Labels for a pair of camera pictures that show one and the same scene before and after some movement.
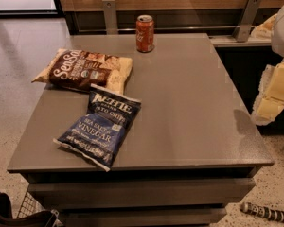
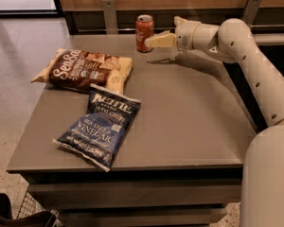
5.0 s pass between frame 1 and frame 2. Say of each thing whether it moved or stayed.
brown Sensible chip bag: stayed
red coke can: stayed
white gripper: moved
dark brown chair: stayed
